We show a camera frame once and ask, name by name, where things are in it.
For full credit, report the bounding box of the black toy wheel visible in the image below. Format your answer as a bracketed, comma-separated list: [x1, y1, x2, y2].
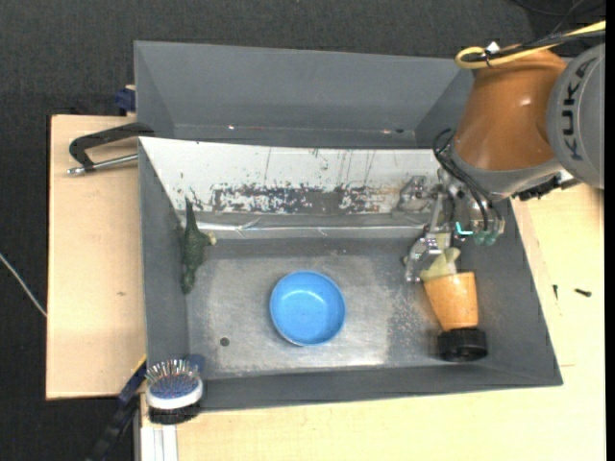
[436, 328, 489, 363]

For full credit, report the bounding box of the blue bowl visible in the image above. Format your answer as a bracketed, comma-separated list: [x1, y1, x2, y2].
[268, 270, 348, 348]

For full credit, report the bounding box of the black cylinder on white bracket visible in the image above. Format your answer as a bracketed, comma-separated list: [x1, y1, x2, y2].
[510, 174, 576, 203]

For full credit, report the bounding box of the orange toy ice cream cone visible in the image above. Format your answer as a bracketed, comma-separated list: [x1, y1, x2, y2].
[418, 246, 481, 332]

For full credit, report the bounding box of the grey metal bin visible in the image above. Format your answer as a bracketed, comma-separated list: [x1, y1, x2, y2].
[133, 39, 564, 410]

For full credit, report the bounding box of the green toy dinosaur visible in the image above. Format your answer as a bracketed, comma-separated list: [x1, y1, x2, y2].
[174, 196, 218, 296]

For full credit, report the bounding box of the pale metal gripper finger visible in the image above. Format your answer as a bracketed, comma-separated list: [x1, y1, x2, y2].
[426, 235, 454, 260]
[404, 240, 430, 284]

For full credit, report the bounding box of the white and blue hairbrush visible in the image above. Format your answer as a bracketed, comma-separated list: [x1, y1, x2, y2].
[144, 358, 205, 412]

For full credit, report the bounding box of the pale wood board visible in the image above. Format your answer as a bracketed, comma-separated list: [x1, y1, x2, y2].
[45, 113, 147, 400]

